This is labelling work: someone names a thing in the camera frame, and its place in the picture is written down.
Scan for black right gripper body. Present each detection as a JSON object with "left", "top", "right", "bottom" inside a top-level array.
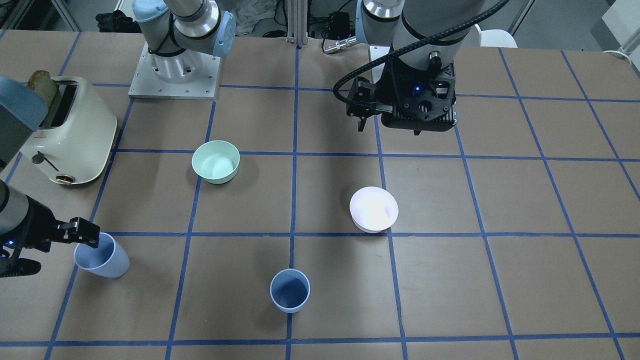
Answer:
[{"left": 1, "top": 197, "right": 58, "bottom": 278}]

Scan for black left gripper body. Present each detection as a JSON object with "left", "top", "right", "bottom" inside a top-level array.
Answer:
[{"left": 346, "top": 61, "right": 457, "bottom": 136}]

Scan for light blue plastic cup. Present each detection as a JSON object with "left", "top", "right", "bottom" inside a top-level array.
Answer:
[{"left": 73, "top": 232, "right": 130, "bottom": 278}]

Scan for dark blue plastic cup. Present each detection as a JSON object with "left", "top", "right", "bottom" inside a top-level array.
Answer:
[{"left": 269, "top": 268, "right": 311, "bottom": 313}]

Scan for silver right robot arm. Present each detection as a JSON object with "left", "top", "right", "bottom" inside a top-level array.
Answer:
[{"left": 0, "top": 0, "right": 236, "bottom": 278}]

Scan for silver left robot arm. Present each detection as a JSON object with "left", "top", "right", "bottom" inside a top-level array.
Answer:
[{"left": 346, "top": 0, "right": 485, "bottom": 135}]

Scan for cream white toaster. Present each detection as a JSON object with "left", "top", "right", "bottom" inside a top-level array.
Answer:
[{"left": 20, "top": 76, "right": 118, "bottom": 186}]

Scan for pink bowl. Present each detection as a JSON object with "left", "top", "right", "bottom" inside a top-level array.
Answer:
[{"left": 349, "top": 186, "right": 399, "bottom": 233}]

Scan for mint green bowl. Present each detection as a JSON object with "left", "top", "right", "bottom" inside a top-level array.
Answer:
[{"left": 190, "top": 140, "right": 241, "bottom": 185}]

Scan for toast slice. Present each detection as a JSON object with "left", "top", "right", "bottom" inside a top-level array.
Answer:
[{"left": 26, "top": 70, "right": 60, "bottom": 107}]

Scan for black cloth bundle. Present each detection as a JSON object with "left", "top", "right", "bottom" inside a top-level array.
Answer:
[{"left": 94, "top": 9, "right": 142, "bottom": 34}]

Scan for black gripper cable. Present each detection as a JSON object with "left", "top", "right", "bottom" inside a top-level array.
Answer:
[{"left": 332, "top": 0, "right": 511, "bottom": 103}]

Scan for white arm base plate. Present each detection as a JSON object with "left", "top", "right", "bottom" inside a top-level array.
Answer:
[
  {"left": 369, "top": 45, "right": 390, "bottom": 83},
  {"left": 128, "top": 43, "right": 222, "bottom": 101}
]

